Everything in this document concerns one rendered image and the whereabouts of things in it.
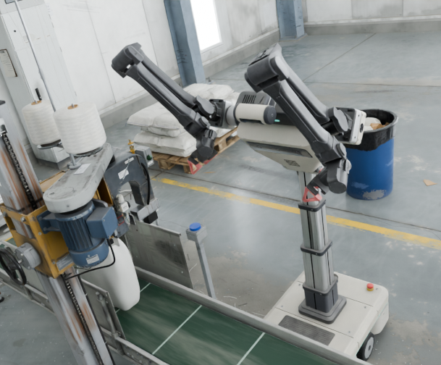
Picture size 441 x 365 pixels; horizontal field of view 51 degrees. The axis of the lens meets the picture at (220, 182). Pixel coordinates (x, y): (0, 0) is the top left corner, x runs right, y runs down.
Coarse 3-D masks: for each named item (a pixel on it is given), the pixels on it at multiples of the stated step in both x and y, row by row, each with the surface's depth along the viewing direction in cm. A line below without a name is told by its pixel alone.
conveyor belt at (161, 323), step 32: (160, 288) 277; (128, 320) 258; (160, 320) 253; (192, 320) 249; (224, 320) 244; (160, 352) 233; (192, 352) 229; (224, 352) 226; (256, 352) 222; (288, 352) 219
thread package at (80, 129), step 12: (72, 108) 171; (84, 108) 170; (96, 108) 178; (60, 120) 168; (72, 120) 167; (84, 120) 169; (96, 120) 174; (60, 132) 172; (72, 132) 169; (84, 132) 170; (96, 132) 174; (72, 144) 172; (84, 144) 172; (96, 144) 174
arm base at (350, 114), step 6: (336, 108) 169; (342, 108) 168; (348, 108) 166; (348, 114) 166; (354, 114) 165; (348, 120) 163; (354, 120) 166; (348, 126) 163; (348, 132) 166; (336, 138) 169; (342, 138) 167; (348, 138) 166
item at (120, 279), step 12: (120, 240) 251; (120, 252) 251; (108, 264) 249; (120, 264) 251; (132, 264) 259; (84, 276) 270; (96, 276) 259; (108, 276) 253; (120, 276) 253; (132, 276) 259; (108, 288) 260; (120, 288) 256; (132, 288) 260; (120, 300) 259; (132, 300) 262
